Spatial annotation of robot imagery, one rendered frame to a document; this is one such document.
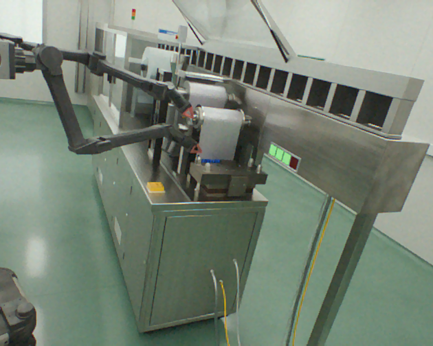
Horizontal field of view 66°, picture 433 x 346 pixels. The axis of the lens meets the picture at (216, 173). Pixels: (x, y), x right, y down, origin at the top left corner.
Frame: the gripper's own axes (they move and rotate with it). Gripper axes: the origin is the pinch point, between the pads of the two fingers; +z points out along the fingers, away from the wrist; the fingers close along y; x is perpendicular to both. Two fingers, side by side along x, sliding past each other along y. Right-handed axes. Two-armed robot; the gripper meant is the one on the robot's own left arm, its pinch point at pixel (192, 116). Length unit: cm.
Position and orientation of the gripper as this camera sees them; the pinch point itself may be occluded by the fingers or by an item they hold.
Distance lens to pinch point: 180.3
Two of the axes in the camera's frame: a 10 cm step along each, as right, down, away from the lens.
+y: 4.3, 4.4, -7.9
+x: 7.3, -6.8, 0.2
